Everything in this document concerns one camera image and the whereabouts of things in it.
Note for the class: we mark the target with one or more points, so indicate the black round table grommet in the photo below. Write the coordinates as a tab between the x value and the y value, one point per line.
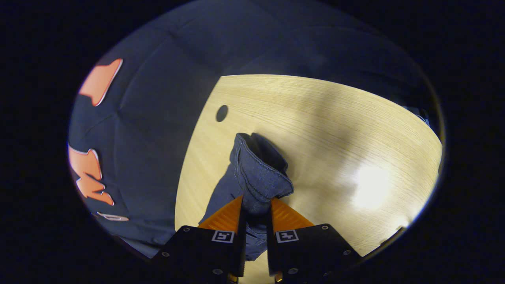
221	113

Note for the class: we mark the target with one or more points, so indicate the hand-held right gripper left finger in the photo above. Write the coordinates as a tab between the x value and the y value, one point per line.
201	252

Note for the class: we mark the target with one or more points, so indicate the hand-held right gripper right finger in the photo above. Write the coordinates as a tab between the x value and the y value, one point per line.
311	248

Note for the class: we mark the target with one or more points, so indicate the black backdrop cloth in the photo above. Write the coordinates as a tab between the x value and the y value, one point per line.
158	118

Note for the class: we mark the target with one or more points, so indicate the dark grey jeans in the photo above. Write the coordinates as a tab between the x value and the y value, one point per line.
256	173

